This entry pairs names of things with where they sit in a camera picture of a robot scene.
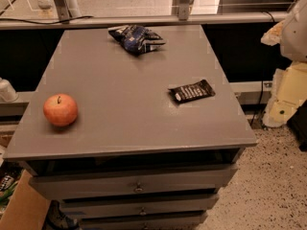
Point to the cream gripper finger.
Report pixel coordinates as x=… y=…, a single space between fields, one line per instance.
x=273 y=35
x=289 y=93

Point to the red apple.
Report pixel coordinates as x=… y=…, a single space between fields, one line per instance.
x=60 y=110

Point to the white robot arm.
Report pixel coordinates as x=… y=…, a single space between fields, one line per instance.
x=293 y=44

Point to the blue chip bag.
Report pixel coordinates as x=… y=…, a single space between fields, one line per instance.
x=135 y=39

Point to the black snack bar wrapper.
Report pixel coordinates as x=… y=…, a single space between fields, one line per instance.
x=191 y=92

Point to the middle grey drawer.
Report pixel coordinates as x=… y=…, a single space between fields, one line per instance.
x=143 y=206

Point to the grey drawer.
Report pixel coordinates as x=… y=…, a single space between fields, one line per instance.
x=143 y=206
x=128 y=183
x=172 y=221

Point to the grey drawer cabinet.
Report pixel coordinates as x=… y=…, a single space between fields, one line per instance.
x=128 y=119

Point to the bottom grey drawer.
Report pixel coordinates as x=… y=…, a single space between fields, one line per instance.
x=172 y=221

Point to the top grey drawer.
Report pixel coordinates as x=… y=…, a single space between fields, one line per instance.
x=128 y=183

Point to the white cylinder object left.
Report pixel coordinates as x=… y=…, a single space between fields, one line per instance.
x=7 y=92

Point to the cardboard box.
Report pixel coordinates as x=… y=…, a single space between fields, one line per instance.
x=27 y=208

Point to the snack packages on floor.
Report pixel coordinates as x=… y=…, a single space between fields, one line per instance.
x=7 y=186

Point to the grey metal rail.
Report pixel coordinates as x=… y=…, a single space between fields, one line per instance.
x=147 y=21

